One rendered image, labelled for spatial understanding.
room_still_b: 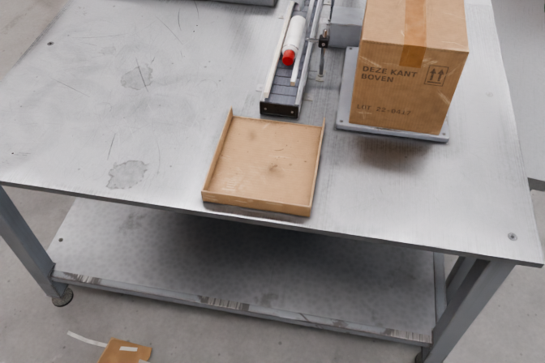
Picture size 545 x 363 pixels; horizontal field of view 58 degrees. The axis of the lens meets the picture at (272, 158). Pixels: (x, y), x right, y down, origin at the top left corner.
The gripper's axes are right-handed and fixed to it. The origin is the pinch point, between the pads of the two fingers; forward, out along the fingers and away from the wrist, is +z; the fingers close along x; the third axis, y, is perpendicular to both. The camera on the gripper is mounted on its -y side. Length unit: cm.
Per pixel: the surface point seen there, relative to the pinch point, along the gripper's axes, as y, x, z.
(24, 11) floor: 196, -136, 48
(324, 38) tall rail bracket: -9.2, 22.3, 3.2
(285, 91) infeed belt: -0.4, 32.8, 16.5
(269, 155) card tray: 0, 50, 28
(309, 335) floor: -16, 32, 110
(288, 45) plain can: 1.1, 20.7, 6.9
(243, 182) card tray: 5, 59, 31
